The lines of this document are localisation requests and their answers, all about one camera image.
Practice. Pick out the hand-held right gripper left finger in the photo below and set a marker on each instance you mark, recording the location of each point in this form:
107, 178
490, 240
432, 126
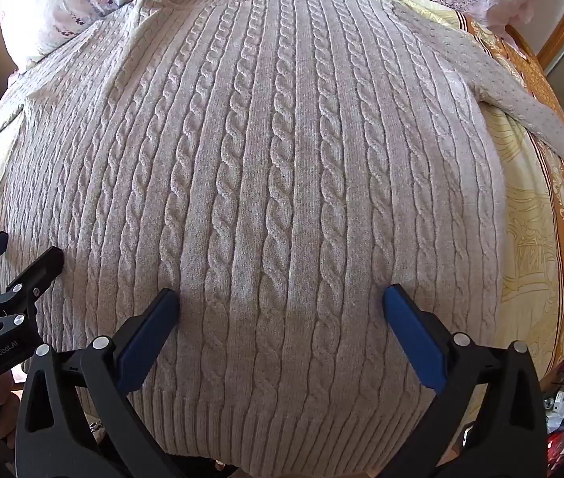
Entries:
147, 341

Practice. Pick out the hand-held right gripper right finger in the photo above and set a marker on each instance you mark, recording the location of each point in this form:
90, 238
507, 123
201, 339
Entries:
414, 341

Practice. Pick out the person's left hand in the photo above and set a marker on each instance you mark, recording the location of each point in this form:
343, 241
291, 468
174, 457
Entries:
8, 408

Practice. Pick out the yellow orange patterned bed sheet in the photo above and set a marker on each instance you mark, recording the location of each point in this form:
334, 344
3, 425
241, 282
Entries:
526, 239

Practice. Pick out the pink floral pillow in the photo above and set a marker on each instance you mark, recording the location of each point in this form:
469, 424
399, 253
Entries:
63, 5

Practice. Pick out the wooden framed wardrobe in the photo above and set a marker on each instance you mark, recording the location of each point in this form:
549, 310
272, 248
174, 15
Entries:
558, 35

